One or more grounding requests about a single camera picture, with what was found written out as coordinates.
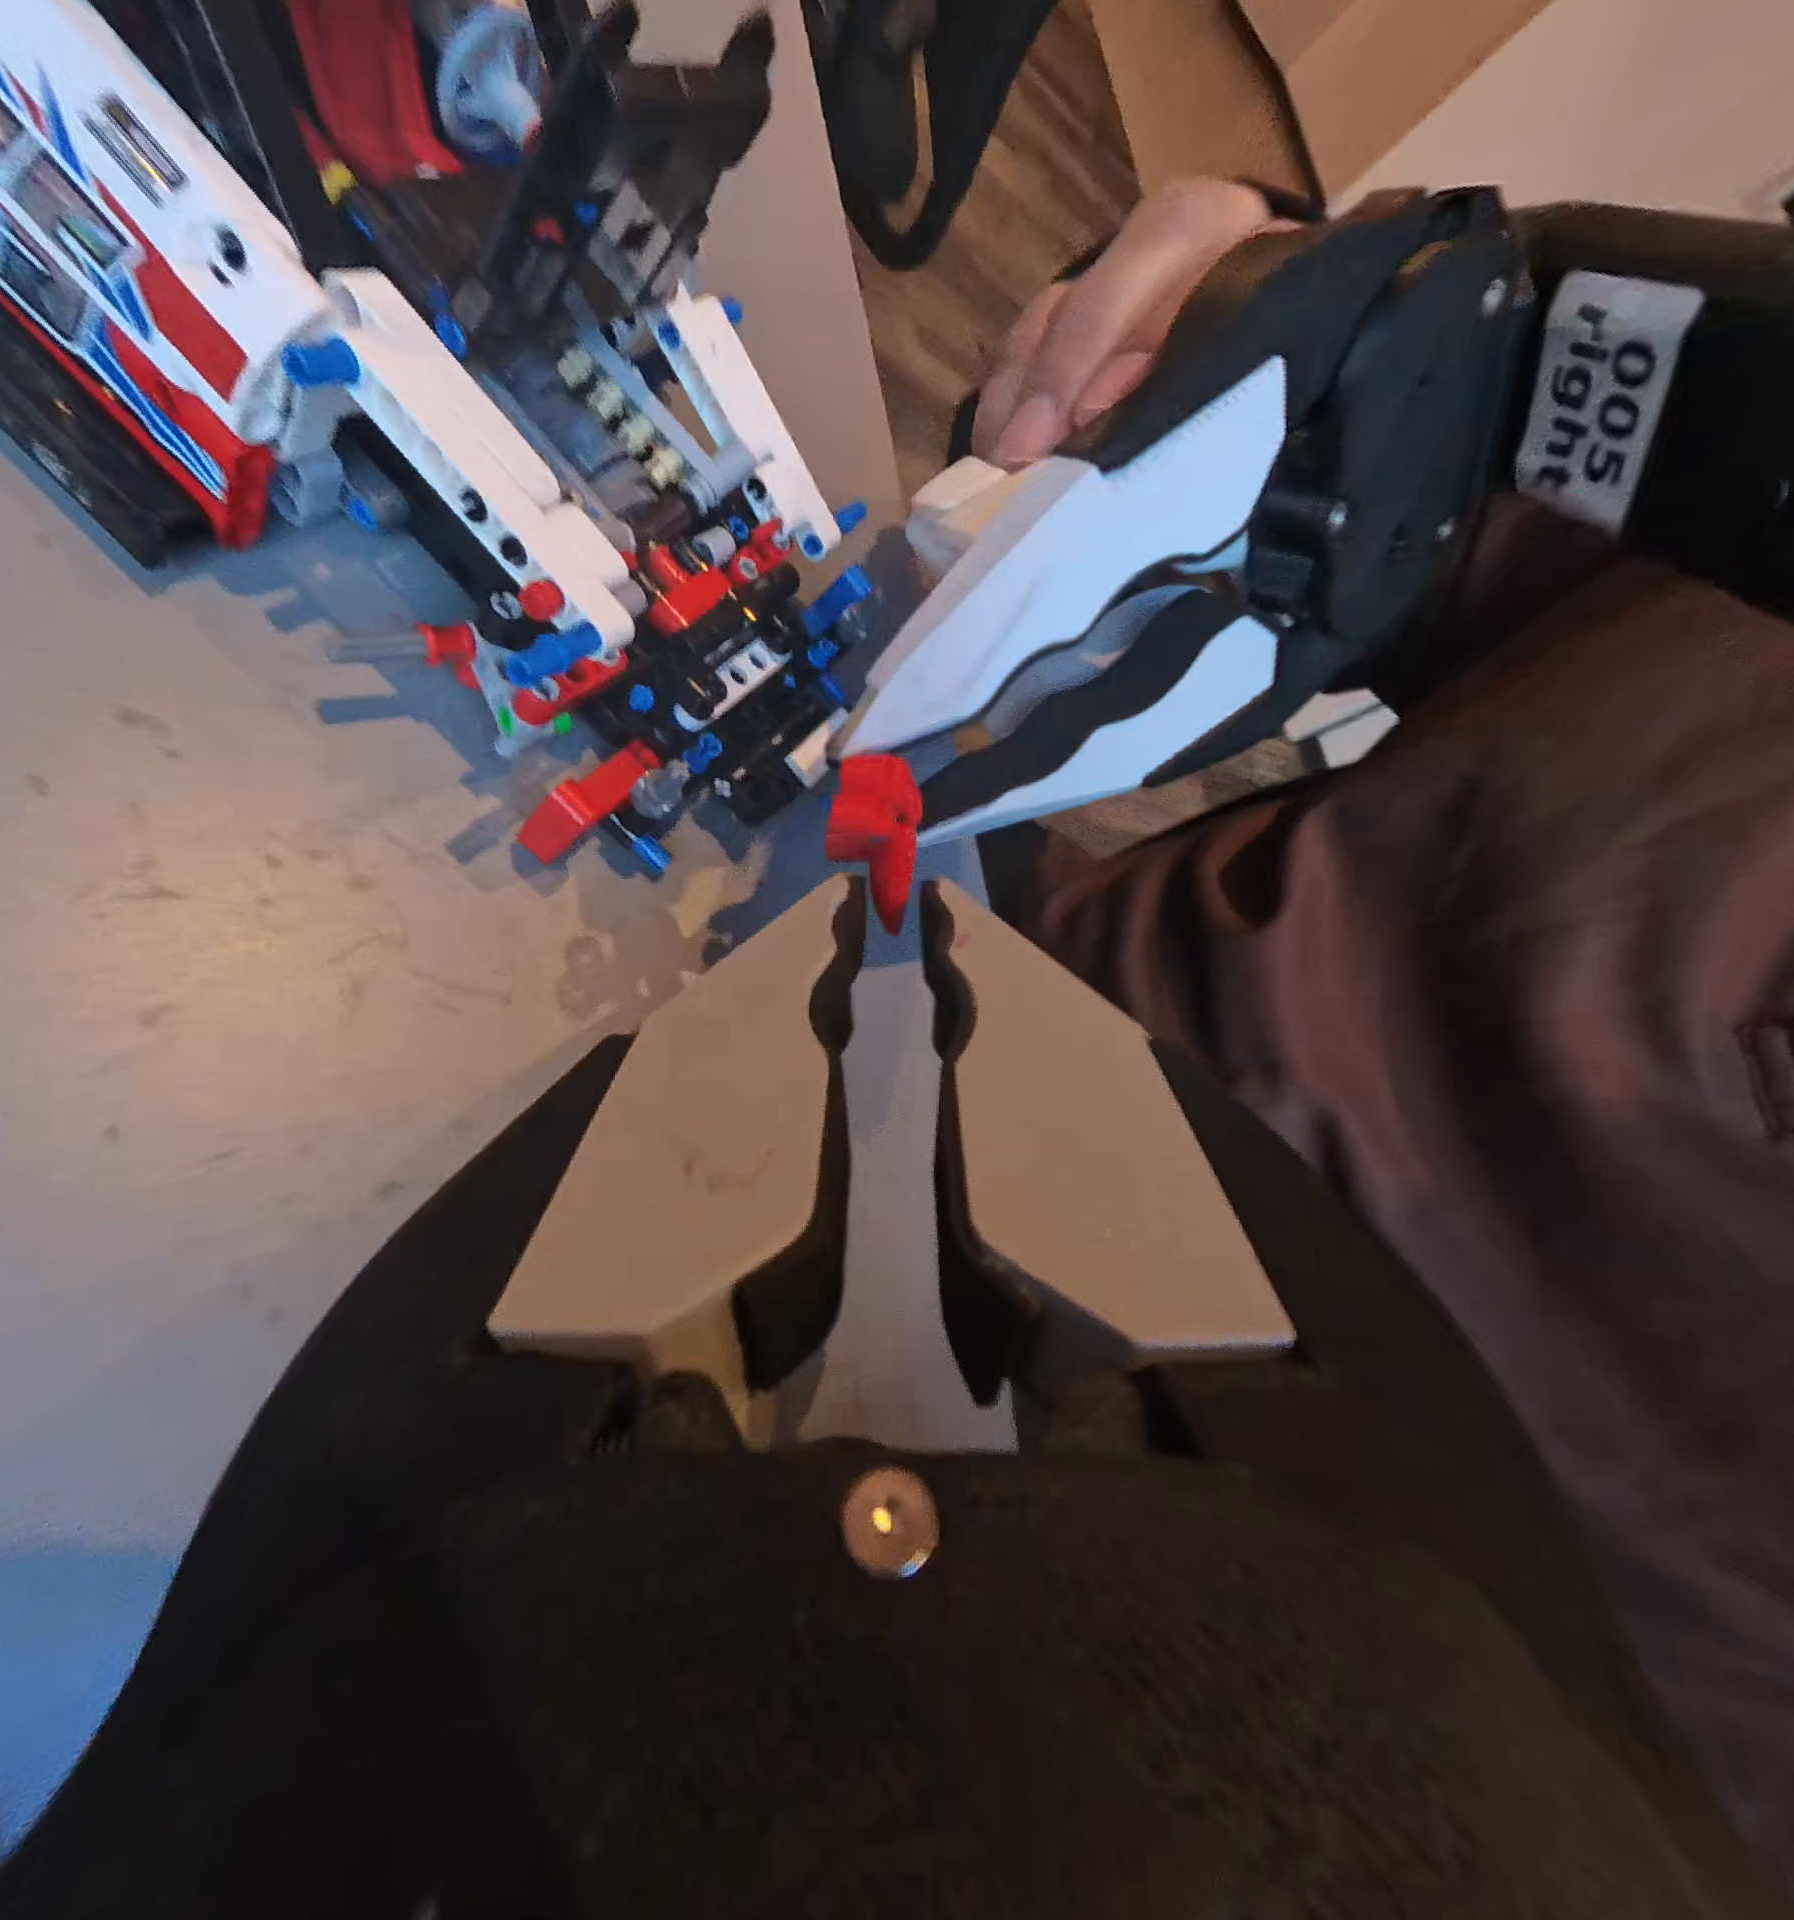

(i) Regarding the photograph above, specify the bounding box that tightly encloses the toy brick race car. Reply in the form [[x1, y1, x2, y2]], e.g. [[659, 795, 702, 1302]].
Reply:
[[0, 0, 900, 880]]

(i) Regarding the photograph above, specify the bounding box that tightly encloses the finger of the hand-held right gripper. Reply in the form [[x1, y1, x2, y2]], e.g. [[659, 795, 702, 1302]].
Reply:
[[834, 355, 1292, 762], [919, 605, 1290, 851]]

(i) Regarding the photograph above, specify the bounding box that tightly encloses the person's brown shirt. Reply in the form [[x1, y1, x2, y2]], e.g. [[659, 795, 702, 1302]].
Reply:
[[986, 493, 1794, 1920]]

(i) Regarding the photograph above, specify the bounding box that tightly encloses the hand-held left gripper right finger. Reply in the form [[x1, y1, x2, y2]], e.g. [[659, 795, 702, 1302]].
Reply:
[[919, 875, 1301, 1408]]

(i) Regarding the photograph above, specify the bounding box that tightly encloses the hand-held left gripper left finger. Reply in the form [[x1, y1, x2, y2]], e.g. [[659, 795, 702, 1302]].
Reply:
[[488, 873, 870, 1404]]

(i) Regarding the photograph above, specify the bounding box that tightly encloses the grey desk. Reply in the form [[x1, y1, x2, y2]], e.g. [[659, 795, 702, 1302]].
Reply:
[[0, 0, 997, 1862]]

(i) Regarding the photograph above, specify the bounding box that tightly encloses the brown cardboard box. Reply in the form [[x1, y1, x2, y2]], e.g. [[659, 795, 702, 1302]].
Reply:
[[1089, 0, 1567, 200]]

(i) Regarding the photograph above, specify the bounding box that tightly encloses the red brick connector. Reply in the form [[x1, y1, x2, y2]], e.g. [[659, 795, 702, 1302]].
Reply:
[[825, 752, 931, 867]]

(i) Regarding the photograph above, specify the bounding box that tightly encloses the person's right hand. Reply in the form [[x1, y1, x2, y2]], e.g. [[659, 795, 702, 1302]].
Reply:
[[972, 175, 1305, 473]]

